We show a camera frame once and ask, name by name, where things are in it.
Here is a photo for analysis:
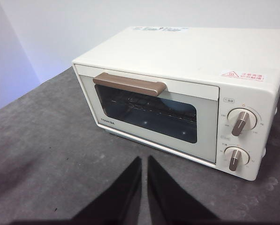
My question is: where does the cream temperature knob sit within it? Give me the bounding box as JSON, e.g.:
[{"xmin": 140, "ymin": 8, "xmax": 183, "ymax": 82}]
[{"xmin": 227, "ymin": 108, "xmax": 258, "ymax": 137}]

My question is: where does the blue printed label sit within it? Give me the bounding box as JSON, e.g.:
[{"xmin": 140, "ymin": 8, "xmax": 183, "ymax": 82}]
[{"xmin": 130, "ymin": 25, "xmax": 189, "ymax": 34}]

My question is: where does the metal wire oven rack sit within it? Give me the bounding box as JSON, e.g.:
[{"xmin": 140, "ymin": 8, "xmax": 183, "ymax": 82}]
[{"xmin": 110, "ymin": 96, "xmax": 197, "ymax": 122}]

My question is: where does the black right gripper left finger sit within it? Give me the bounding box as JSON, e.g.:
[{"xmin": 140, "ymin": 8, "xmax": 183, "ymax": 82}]
[{"xmin": 70, "ymin": 157, "xmax": 142, "ymax": 225}]

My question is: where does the cream timer knob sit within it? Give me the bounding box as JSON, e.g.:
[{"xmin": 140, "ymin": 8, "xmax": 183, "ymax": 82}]
[{"xmin": 224, "ymin": 146, "xmax": 250, "ymax": 172}]

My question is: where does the red warning sticker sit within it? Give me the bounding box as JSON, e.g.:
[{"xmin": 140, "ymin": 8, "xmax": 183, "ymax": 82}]
[{"xmin": 220, "ymin": 69, "xmax": 265, "ymax": 83}]

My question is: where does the brown oven door handle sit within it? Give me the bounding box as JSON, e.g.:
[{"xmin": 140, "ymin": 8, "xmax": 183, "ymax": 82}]
[{"xmin": 92, "ymin": 72, "xmax": 166, "ymax": 97}]

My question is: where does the glass oven door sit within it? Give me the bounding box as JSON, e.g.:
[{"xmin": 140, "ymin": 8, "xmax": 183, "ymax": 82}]
[{"xmin": 73, "ymin": 63, "xmax": 220, "ymax": 165}]

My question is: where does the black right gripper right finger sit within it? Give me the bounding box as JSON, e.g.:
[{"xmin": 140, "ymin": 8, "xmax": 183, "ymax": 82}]
[{"xmin": 147, "ymin": 155, "xmax": 219, "ymax": 225}]

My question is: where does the cream Toshiba toaster oven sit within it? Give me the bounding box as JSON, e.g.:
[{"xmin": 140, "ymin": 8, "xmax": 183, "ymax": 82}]
[{"xmin": 71, "ymin": 25, "xmax": 280, "ymax": 181}]

